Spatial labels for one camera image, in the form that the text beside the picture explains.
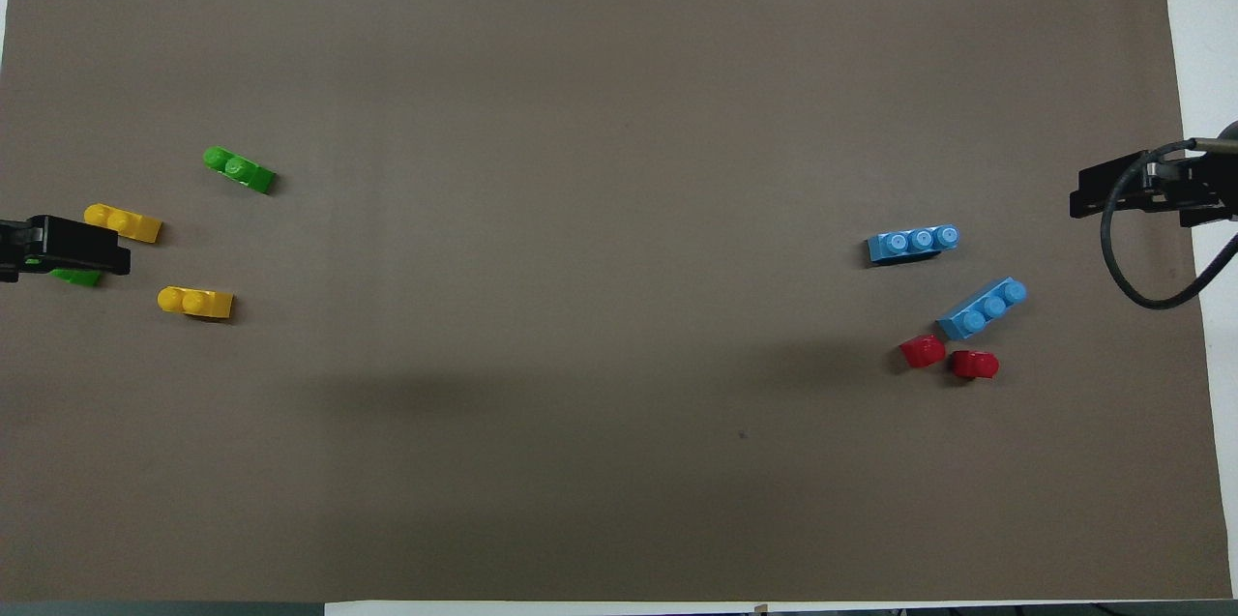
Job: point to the blue three-stud block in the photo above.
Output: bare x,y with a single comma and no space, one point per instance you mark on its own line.
982,308
912,245

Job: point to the yellow two-stud block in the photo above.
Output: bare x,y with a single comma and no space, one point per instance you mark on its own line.
196,303
124,223

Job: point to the red small block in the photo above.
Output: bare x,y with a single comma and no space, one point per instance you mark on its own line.
922,351
975,365

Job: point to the brown paper mat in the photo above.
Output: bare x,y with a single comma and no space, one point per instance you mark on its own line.
619,403

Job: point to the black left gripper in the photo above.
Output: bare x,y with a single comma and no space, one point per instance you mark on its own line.
12,249

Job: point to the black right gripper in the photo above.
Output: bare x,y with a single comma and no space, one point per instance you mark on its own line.
1199,181

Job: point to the green two-stud block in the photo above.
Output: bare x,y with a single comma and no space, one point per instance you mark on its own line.
240,170
77,278

